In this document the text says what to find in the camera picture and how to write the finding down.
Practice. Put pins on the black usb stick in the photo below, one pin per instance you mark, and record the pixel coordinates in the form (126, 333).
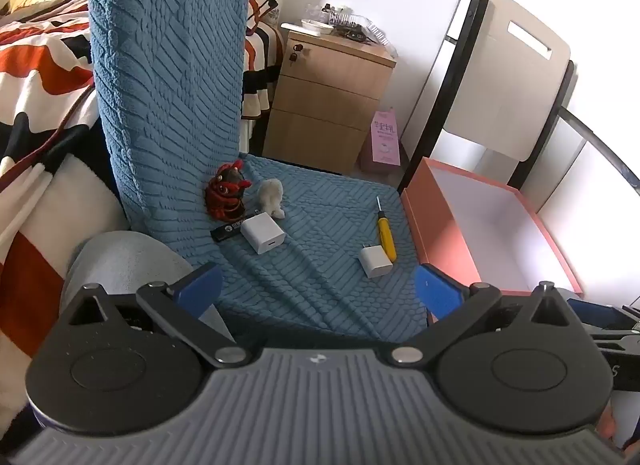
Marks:
(226, 232)

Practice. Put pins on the large white charger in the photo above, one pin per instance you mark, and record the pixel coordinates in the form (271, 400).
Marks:
(261, 231)

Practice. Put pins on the blue textured chair cover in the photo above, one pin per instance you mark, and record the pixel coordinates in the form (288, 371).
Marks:
(175, 70)

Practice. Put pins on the white chair with black frame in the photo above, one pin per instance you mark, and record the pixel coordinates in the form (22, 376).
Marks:
(505, 95)

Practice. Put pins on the black curved metal rail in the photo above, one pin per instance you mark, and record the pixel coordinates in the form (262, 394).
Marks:
(605, 142)

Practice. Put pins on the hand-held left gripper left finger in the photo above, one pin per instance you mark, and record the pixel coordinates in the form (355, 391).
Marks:
(200, 286)

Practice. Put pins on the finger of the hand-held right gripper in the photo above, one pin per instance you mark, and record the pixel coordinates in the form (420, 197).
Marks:
(592, 312)

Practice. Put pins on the white plush toy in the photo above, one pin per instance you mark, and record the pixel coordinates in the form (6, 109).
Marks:
(270, 195)

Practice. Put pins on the red plush toy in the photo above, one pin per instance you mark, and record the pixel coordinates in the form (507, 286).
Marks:
(227, 190)

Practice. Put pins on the clear plastic tray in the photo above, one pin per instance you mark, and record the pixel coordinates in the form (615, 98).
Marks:
(367, 27)

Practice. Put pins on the small white charger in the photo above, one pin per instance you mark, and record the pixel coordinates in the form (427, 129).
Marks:
(376, 262)

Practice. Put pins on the wooden nightstand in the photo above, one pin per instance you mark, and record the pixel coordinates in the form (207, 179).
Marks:
(320, 105)

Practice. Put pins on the yellow screwdriver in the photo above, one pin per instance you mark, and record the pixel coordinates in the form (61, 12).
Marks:
(387, 237)

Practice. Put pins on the orange cardboard box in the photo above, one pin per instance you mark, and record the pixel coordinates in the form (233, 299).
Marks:
(435, 225)

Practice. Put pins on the white dish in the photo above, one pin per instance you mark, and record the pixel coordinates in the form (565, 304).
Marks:
(315, 26)

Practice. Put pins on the small padlock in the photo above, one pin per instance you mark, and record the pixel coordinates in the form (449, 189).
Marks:
(296, 54)

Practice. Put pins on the striped orange black blanket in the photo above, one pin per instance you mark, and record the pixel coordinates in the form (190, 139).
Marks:
(45, 75)

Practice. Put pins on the pink paper bag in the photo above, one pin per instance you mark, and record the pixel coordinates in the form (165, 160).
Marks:
(384, 137)

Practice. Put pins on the person's right hand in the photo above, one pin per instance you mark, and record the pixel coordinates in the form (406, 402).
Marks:
(612, 422)

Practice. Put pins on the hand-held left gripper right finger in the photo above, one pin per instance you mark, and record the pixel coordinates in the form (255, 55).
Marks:
(440, 295)

